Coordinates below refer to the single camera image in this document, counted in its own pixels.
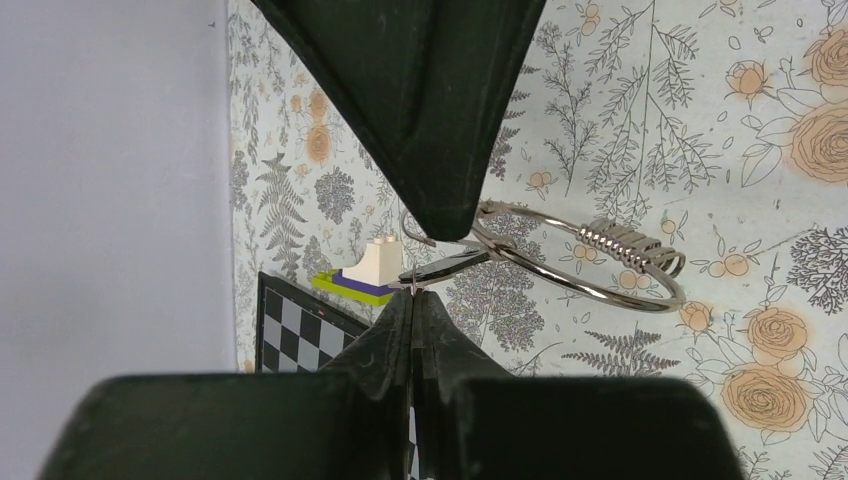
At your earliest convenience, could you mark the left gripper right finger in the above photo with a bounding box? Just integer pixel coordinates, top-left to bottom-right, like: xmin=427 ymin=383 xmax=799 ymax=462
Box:
xmin=411 ymin=292 xmax=743 ymax=479

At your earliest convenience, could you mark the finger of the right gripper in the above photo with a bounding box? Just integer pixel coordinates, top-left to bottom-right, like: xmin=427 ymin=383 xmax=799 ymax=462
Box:
xmin=258 ymin=0 xmax=544 ymax=241

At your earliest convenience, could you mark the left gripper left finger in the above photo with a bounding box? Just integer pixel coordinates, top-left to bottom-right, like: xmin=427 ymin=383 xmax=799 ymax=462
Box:
xmin=40 ymin=290 xmax=413 ymax=479

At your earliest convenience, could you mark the metal keyring with keys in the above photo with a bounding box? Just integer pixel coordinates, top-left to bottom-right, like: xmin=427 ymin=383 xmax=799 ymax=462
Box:
xmin=400 ymin=198 xmax=688 ymax=314

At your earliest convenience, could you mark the black white chessboard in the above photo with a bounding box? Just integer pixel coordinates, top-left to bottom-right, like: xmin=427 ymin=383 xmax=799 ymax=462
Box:
xmin=256 ymin=273 xmax=414 ymax=479

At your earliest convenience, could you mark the green white small block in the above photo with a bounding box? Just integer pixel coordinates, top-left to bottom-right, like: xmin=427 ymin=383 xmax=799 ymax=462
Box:
xmin=311 ymin=235 xmax=403 ymax=306

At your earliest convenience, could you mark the floral patterned mat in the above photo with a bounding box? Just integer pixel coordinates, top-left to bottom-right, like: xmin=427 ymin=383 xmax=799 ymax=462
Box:
xmin=228 ymin=1 xmax=847 ymax=479

